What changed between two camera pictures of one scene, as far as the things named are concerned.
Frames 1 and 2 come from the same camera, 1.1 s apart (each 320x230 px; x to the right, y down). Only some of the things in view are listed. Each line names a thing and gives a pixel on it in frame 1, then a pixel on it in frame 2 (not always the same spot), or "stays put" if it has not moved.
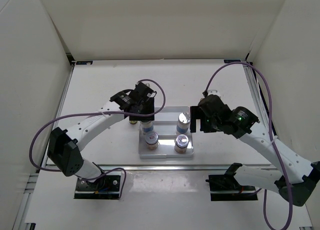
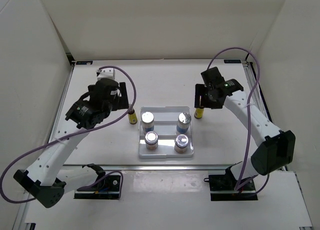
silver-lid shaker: x=183 y=123 stays put
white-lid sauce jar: x=181 y=144 stays put
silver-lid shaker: x=147 y=127 stays put
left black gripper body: x=147 y=107 to x=112 y=105
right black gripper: x=196 y=113 to x=199 y=91
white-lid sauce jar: x=151 y=140 stays put
